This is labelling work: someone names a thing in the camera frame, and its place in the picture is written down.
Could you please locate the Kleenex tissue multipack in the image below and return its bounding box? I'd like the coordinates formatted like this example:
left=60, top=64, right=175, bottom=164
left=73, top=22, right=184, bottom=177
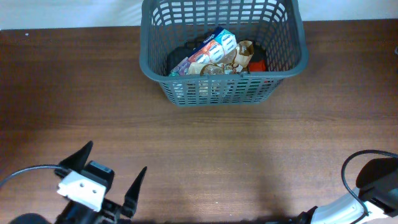
left=166, top=27, right=238, bottom=77

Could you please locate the orange spaghetti package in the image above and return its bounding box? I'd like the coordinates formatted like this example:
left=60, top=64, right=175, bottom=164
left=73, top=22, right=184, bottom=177
left=246, top=59, right=267, bottom=72

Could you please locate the brown nut snack pouch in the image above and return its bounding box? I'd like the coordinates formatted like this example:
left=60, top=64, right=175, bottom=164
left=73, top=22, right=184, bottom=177
left=186, top=61, right=245, bottom=94

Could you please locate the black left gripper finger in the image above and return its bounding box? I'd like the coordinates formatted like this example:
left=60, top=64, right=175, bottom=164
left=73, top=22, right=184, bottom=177
left=121, top=166, right=147, bottom=218
left=54, top=141, right=93, bottom=178

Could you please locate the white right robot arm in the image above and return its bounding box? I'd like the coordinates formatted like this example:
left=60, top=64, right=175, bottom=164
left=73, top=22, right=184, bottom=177
left=292, top=157, right=397, bottom=224

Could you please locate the grey plastic basket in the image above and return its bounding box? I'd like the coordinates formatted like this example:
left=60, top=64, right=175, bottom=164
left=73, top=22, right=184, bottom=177
left=139, top=0, right=308, bottom=106

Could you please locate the beige snack bag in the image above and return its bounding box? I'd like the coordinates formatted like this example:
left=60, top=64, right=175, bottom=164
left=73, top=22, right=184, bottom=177
left=221, top=40, right=254, bottom=68

